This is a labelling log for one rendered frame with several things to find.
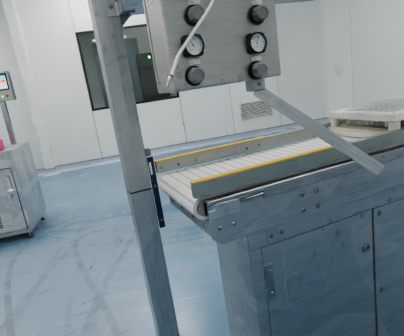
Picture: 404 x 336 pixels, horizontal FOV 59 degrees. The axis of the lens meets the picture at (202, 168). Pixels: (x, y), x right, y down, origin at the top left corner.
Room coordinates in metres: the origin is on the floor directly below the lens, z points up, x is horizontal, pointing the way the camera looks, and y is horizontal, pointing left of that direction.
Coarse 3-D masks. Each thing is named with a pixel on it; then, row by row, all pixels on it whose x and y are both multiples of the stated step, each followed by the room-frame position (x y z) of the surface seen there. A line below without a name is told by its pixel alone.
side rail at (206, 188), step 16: (352, 144) 0.80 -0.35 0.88; (368, 144) 0.82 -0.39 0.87; (384, 144) 0.83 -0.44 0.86; (288, 160) 0.74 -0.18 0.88; (304, 160) 0.75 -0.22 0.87; (320, 160) 0.77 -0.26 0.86; (336, 160) 0.78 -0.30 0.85; (224, 176) 0.68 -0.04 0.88; (240, 176) 0.70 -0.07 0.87; (256, 176) 0.71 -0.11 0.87; (272, 176) 0.72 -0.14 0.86; (192, 192) 0.67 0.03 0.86; (208, 192) 0.67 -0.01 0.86
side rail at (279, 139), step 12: (288, 132) 1.06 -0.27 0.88; (300, 132) 1.07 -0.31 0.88; (240, 144) 1.00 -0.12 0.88; (252, 144) 1.02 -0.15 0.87; (264, 144) 1.03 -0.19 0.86; (276, 144) 1.04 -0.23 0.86; (192, 156) 0.95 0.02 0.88; (204, 156) 0.96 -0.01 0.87; (216, 156) 0.97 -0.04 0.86; (228, 156) 0.99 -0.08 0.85; (156, 168) 0.92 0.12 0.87; (168, 168) 0.92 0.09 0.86
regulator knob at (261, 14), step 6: (252, 0) 0.68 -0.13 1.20; (258, 0) 0.69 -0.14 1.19; (252, 6) 0.68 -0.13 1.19; (258, 6) 0.67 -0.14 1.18; (264, 6) 0.66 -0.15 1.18; (252, 12) 0.67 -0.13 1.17; (258, 12) 0.66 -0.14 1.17; (264, 12) 0.67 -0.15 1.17; (252, 18) 0.68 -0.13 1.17; (258, 18) 0.67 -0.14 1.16; (264, 18) 0.66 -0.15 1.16; (258, 24) 0.68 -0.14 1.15
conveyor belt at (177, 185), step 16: (288, 144) 1.05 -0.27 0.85; (304, 144) 1.02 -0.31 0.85; (320, 144) 0.99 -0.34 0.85; (400, 144) 0.88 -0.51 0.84; (224, 160) 0.97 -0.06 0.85; (240, 160) 0.94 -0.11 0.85; (256, 160) 0.91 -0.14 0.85; (176, 176) 0.87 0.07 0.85; (192, 176) 0.85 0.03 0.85; (208, 176) 0.83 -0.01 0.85; (288, 176) 0.76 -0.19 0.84; (176, 192) 0.78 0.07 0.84; (224, 192) 0.70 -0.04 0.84; (192, 208) 0.68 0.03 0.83
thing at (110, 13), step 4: (104, 0) 0.91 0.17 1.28; (108, 0) 0.91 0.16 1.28; (112, 0) 0.91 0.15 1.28; (116, 0) 0.90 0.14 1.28; (120, 0) 0.87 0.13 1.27; (108, 4) 0.91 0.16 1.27; (112, 4) 0.91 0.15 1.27; (116, 4) 0.92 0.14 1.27; (120, 4) 0.88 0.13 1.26; (108, 8) 0.91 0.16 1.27; (112, 8) 0.91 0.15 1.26; (116, 8) 0.92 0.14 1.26; (120, 8) 0.88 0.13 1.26; (108, 12) 0.91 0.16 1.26; (112, 12) 0.91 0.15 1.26; (116, 12) 0.92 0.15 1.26; (120, 12) 0.89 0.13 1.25; (108, 16) 0.91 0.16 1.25; (112, 16) 0.91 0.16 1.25; (116, 16) 0.92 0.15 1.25
